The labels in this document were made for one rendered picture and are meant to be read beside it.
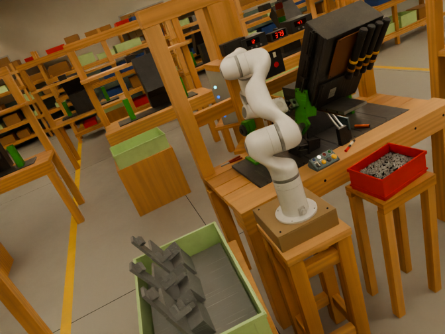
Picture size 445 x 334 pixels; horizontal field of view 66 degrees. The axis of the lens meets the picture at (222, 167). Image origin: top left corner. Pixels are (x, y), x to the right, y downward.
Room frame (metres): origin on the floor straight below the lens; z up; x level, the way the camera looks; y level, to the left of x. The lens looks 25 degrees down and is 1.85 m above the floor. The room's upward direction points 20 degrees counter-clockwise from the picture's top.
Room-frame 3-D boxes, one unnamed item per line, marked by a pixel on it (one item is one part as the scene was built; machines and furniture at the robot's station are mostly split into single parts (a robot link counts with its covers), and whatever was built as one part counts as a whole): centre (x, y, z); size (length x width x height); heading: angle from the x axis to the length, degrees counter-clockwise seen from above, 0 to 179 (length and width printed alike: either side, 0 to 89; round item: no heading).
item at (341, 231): (1.28, -0.24, 0.83); 0.32 x 0.32 x 0.04; 10
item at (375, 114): (1.99, -0.64, 0.89); 1.10 x 0.42 x 0.02; 105
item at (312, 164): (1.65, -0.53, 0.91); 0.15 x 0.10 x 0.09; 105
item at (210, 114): (2.35, -0.55, 1.23); 1.30 x 0.05 x 0.09; 105
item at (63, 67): (8.70, 1.60, 1.12); 3.01 x 0.54 x 2.24; 103
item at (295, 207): (1.28, -0.24, 1.02); 0.19 x 0.19 x 0.18
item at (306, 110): (1.91, -0.59, 1.17); 0.13 x 0.12 x 0.20; 105
